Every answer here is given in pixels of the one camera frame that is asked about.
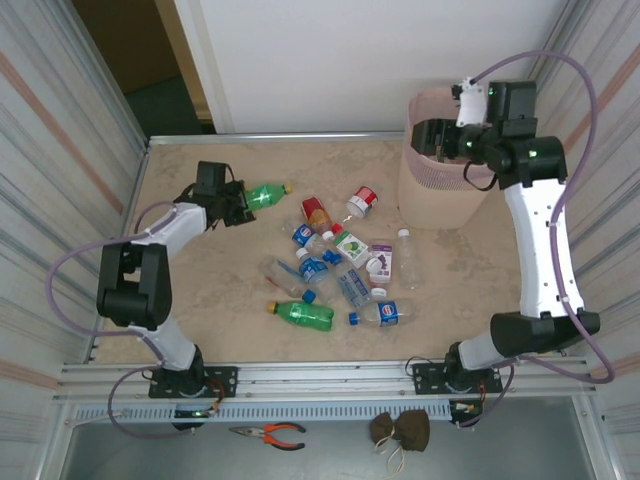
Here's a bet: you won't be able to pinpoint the clear unlabelled white cap bottle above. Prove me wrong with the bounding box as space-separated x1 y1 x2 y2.
396 227 424 291

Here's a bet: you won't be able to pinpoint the large brown cloth pouch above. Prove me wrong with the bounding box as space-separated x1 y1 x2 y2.
387 410 431 474

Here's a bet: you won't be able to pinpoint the pink bin liner bag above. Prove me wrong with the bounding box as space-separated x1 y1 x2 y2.
405 85 501 190

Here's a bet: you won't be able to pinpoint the white door frame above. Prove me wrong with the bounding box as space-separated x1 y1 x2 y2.
153 0 236 135

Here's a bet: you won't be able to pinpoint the white slotted cable duct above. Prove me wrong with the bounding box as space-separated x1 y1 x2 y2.
69 399 481 424

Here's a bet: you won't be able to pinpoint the Pepsi label plastic bottle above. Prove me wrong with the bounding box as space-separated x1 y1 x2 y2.
348 298 421 329
284 217 335 262

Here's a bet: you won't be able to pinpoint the clear bottle blue cap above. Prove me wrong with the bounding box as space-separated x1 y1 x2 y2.
259 257 317 305

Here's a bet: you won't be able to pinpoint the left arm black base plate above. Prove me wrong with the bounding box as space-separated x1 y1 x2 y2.
148 365 239 400

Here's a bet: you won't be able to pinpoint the red orange label bottle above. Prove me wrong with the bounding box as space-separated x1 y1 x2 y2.
299 196 337 242

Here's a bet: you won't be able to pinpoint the orange handled pliers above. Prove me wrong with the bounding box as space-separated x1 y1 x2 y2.
228 422 307 451

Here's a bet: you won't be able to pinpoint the pink waste basket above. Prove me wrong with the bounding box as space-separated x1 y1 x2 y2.
397 85 501 231

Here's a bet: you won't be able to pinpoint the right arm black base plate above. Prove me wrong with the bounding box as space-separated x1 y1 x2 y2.
412 360 504 396

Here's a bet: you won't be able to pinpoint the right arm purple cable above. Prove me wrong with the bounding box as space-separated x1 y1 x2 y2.
458 49 617 429

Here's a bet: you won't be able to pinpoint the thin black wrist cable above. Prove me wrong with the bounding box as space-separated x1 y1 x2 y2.
463 159 501 192

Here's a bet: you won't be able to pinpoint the blue label white cap bottle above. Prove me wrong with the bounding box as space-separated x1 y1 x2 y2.
294 247 341 305

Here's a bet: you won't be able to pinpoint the purple grape label bottle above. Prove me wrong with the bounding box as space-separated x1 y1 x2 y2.
368 239 396 300

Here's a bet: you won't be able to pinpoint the brown wooden door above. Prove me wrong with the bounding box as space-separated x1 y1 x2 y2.
72 0 182 96

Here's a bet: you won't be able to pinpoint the green plastic soda bottle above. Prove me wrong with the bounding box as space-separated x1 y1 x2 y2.
265 301 335 332
243 182 295 212

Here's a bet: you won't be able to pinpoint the clear pale blue label bottle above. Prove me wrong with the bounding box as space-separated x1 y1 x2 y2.
327 252 375 309

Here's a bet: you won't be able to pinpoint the aluminium table edge rail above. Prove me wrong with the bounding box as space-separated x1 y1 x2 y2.
147 130 409 147

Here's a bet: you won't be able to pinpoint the red white label bottle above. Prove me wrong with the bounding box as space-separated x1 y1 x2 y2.
344 185 380 220

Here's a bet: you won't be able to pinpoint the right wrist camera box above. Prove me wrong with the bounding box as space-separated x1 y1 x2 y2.
451 76 490 129

